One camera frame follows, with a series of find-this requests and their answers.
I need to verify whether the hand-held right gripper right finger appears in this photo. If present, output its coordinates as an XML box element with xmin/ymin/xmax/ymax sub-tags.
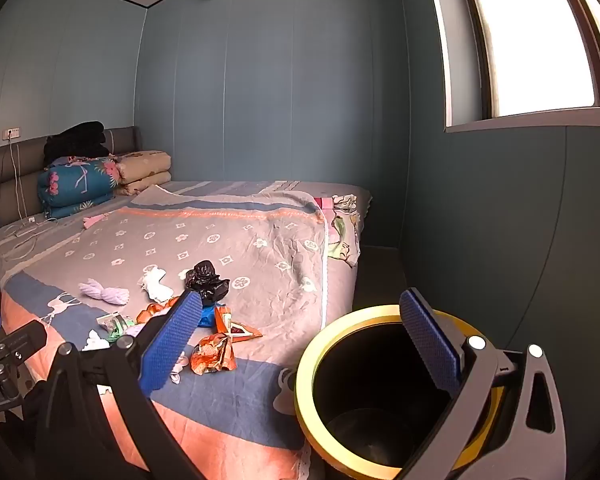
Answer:
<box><xmin>395</xmin><ymin>287</ymin><xmax>568</xmax><ymax>480</ymax></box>

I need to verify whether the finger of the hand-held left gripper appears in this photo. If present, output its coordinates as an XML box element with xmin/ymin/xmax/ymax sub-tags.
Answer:
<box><xmin>0</xmin><ymin>321</ymin><xmax>47</xmax><ymax>367</ymax></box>

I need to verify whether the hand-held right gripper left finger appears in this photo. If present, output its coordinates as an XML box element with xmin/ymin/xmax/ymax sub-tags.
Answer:
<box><xmin>35</xmin><ymin>290</ymin><xmax>206</xmax><ymax>480</ymax></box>

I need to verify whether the black trash can yellow rim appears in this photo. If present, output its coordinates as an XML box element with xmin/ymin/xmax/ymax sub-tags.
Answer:
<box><xmin>294</xmin><ymin>305</ymin><xmax>511</xmax><ymax>480</ymax></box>

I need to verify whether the black plastic bag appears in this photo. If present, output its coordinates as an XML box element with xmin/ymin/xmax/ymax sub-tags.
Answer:
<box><xmin>184</xmin><ymin>260</ymin><xmax>231</xmax><ymax>307</ymax></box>

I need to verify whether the lavender knitted cloth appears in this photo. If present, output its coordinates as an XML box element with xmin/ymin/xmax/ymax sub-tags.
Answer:
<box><xmin>78</xmin><ymin>278</ymin><xmax>131</xmax><ymax>307</ymax></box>

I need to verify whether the crumpled orange snack wrapper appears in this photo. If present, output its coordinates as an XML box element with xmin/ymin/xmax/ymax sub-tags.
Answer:
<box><xmin>190</xmin><ymin>332</ymin><xmax>237</xmax><ymax>375</ymax></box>

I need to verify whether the blue crumpled wrapper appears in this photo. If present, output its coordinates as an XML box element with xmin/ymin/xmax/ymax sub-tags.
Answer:
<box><xmin>197</xmin><ymin>304</ymin><xmax>221</xmax><ymax>328</ymax></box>

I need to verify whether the flat orange snack wrapper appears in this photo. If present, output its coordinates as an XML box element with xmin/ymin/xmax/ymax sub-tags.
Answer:
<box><xmin>214</xmin><ymin>305</ymin><xmax>263</xmax><ymax>343</ymax></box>

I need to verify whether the green snack wrapper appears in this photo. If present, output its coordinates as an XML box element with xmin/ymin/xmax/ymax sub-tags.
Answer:
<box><xmin>96</xmin><ymin>312</ymin><xmax>136</xmax><ymax>343</ymax></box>

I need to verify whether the grey patterned bedspread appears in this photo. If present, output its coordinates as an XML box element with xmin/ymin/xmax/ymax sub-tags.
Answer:
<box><xmin>0</xmin><ymin>184</ymin><xmax>331</xmax><ymax>480</ymax></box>

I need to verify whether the printed cartoon cloth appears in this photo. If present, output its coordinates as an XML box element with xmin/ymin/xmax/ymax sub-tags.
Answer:
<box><xmin>325</xmin><ymin>194</ymin><xmax>363</xmax><ymax>267</ymax></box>

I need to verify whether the grey bed headboard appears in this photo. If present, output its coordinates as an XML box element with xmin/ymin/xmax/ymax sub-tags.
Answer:
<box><xmin>0</xmin><ymin>126</ymin><xmax>143</xmax><ymax>233</ymax></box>

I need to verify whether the blue floral quilt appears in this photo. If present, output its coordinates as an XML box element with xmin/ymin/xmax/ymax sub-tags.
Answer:
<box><xmin>36</xmin><ymin>156</ymin><xmax>121</xmax><ymax>220</ymax></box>

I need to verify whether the striped bed sheet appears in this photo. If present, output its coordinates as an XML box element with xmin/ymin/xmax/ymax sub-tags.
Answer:
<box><xmin>0</xmin><ymin>180</ymin><xmax>373</xmax><ymax>311</ymax></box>

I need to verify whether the beige folded quilt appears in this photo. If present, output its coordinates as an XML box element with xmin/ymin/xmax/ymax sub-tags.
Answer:
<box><xmin>114</xmin><ymin>150</ymin><xmax>172</xmax><ymax>197</ymax></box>

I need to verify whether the black clothing pile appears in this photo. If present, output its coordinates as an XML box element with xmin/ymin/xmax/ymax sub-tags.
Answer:
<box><xmin>42</xmin><ymin>121</ymin><xmax>112</xmax><ymax>168</ymax></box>

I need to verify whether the window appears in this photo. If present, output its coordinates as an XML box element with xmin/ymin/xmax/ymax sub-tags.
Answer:
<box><xmin>422</xmin><ymin>0</ymin><xmax>600</xmax><ymax>133</ymax></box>

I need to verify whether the white charging cable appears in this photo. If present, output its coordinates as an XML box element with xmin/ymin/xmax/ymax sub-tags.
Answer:
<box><xmin>0</xmin><ymin>137</ymin><xmax>51</xmax><ymax>261</ymax></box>

